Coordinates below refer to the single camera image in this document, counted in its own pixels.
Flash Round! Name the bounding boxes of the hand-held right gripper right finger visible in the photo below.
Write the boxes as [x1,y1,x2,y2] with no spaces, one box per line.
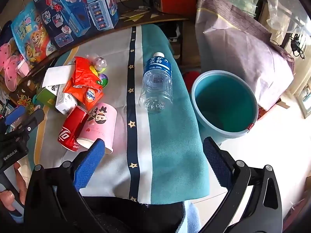
[202,137,283,233]

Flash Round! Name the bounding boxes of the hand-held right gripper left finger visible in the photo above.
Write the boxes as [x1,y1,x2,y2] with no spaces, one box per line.
[24,138,107,233]

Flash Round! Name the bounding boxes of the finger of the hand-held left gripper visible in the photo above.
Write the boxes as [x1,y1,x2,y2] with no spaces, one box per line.
[5,105,26,127]
[15,108,45,136]

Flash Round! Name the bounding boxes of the white paper sheet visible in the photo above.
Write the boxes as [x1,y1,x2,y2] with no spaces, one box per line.
[42,64,75,88]

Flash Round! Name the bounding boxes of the teal plastic bin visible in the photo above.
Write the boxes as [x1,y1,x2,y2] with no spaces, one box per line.
[191,70,258,146]

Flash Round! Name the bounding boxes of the orange snack packet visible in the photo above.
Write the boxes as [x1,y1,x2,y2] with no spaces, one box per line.
[63,80,104,111]

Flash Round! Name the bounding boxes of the red plastic wrapper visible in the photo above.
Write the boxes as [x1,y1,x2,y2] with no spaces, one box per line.
[70,56,104,90]

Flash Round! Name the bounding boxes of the person's left hand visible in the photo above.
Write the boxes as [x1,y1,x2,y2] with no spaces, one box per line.
[0,163,27,212]

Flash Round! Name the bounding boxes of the small green carton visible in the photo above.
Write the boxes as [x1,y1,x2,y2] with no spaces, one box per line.
[36,85,60,108]

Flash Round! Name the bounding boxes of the red soda can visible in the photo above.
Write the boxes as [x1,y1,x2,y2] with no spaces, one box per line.
[57,105,88,152]

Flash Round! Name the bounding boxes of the small white carton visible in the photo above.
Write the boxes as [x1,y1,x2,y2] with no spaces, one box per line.
[55,91,78,115]

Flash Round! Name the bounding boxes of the pink cartoon paper cup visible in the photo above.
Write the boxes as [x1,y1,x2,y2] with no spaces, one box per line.
[76,103,118,154]

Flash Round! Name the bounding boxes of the small pink white box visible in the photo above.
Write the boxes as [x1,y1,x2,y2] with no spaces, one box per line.
[16,59,31,76]

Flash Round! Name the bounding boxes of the teal white star tablecloth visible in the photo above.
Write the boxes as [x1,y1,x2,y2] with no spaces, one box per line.
[27,25,211,203]

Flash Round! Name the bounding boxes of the dark cloth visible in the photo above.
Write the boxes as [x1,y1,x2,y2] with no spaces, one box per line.
[80,196,185,233]

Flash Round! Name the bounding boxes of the blue cartoon puppy box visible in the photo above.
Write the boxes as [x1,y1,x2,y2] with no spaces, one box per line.
[11,1,57,70]

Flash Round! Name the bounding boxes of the green purple jelly packet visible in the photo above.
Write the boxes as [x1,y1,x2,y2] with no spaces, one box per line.
[96,71,110,88]

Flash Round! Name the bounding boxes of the clear candy wrapper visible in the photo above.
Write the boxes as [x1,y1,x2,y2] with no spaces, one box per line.
[86,55,108,72]

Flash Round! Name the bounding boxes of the clear plastic water bottle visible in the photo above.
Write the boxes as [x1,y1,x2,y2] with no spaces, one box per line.
[138,52,173,114]

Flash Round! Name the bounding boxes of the large purple grey bag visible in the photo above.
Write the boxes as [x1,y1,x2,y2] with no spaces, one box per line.
[195,0,295,112]

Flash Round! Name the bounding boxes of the large blue toy box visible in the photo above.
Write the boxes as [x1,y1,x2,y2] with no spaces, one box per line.
[30,0,120,51]

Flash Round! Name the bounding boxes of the yellow paper stars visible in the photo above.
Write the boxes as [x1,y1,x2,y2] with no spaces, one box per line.
[121,11,161,23]

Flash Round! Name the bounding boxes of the clear plastic bags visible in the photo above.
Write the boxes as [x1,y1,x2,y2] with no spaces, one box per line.
[262,0,311,33]

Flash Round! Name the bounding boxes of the picture frame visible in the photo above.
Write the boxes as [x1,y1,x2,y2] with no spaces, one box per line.
[295,83,311,119]

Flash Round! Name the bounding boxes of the black cable bundle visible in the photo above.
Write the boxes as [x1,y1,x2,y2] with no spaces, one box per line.
[271,33,307,60]

